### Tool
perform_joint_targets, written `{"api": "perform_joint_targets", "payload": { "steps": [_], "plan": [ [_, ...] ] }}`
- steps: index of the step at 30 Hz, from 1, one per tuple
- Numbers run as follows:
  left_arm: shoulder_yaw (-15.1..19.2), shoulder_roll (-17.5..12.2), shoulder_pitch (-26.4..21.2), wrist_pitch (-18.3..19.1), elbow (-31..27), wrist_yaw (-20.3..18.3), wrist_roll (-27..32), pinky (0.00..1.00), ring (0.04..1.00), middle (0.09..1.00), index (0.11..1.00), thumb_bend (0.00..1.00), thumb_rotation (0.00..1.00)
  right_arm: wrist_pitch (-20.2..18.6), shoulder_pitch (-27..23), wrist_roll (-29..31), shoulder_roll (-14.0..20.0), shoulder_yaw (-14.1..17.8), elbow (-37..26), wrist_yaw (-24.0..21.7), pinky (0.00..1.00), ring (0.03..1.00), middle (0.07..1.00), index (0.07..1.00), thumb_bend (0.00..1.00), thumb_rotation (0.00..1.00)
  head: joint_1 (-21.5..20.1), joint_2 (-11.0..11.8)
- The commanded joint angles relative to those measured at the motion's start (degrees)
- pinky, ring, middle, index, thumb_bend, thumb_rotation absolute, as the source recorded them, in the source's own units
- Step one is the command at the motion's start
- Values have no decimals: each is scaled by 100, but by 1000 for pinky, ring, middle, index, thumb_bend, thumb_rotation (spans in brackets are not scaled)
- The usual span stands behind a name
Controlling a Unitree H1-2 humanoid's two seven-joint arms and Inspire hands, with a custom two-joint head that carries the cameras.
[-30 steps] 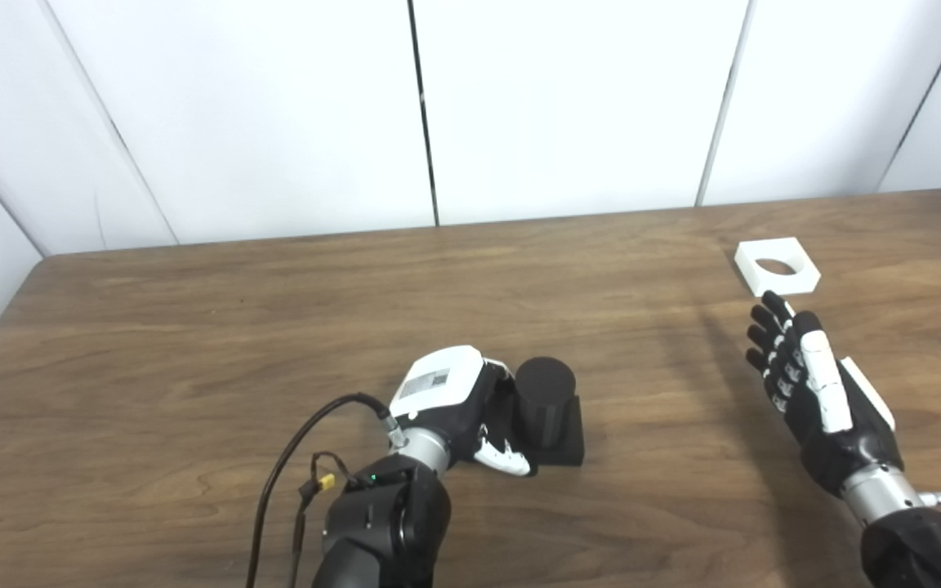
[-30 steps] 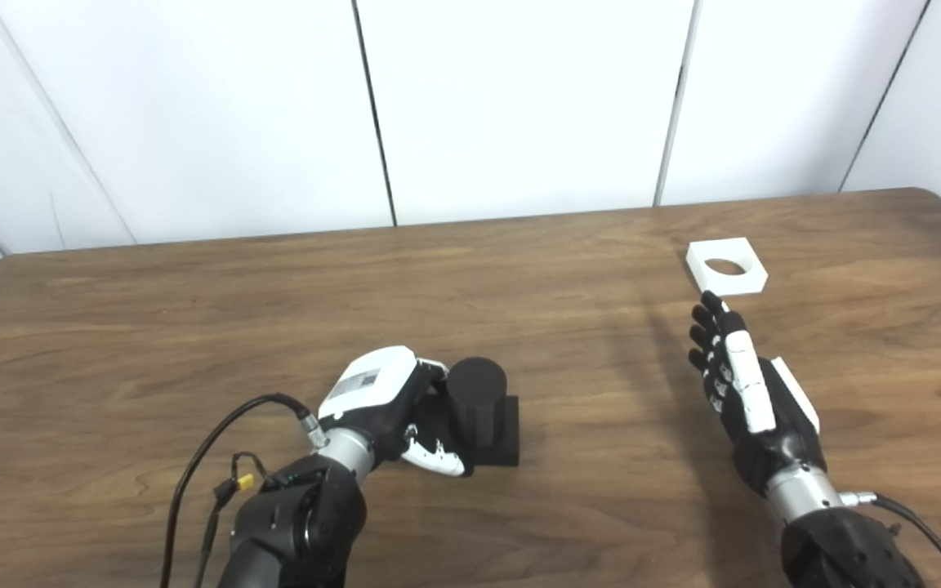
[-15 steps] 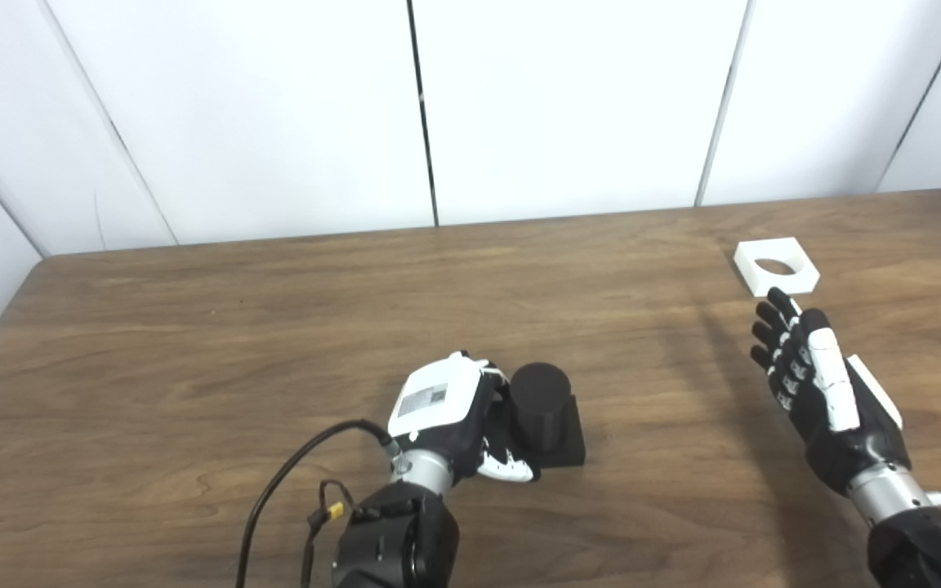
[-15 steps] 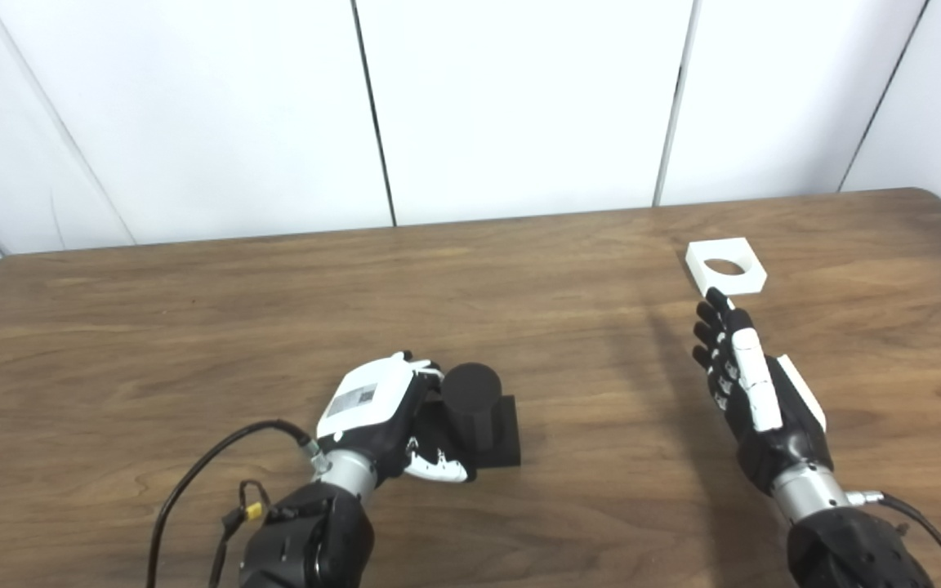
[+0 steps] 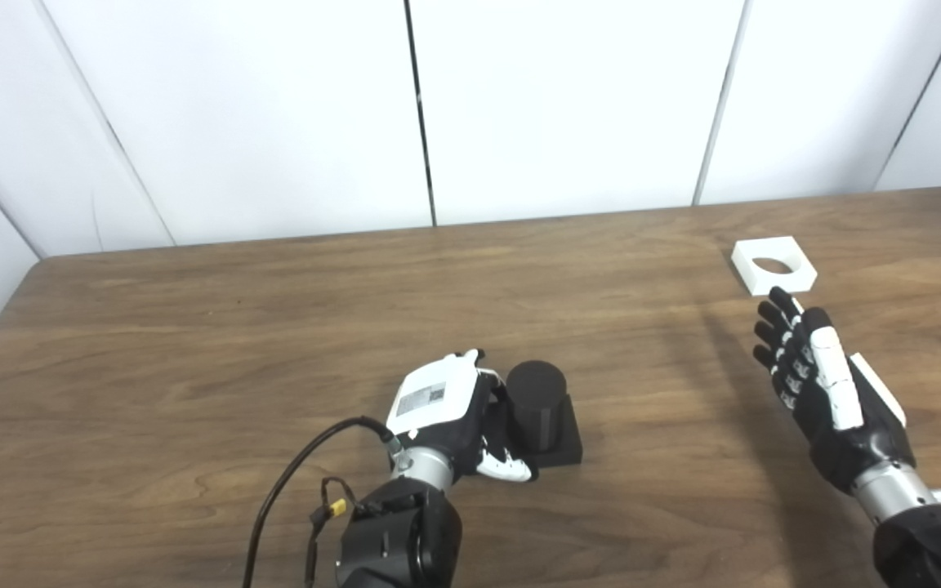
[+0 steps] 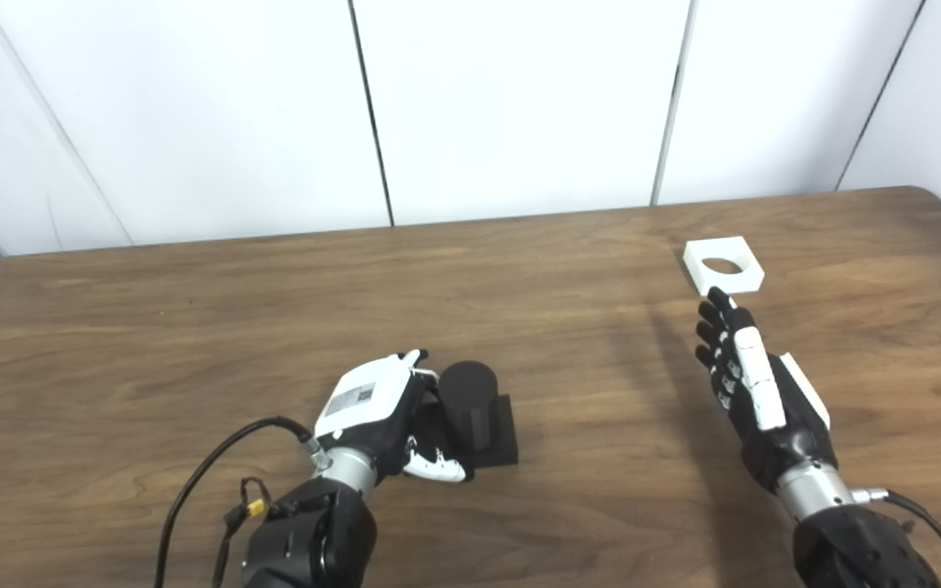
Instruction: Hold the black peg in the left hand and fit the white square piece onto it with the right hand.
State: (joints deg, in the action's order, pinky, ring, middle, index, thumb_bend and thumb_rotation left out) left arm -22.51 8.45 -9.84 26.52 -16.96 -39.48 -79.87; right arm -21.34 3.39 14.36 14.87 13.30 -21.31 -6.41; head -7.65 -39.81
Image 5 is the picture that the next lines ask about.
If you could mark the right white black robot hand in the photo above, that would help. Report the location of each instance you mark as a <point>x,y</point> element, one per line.
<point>838,392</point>

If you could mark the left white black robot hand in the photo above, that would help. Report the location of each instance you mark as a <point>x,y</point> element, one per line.
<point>434,396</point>

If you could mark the black cylinder peg with base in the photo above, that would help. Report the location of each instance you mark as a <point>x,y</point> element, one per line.
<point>536,400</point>

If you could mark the white square piece with hole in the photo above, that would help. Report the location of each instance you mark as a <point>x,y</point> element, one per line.
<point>752,278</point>

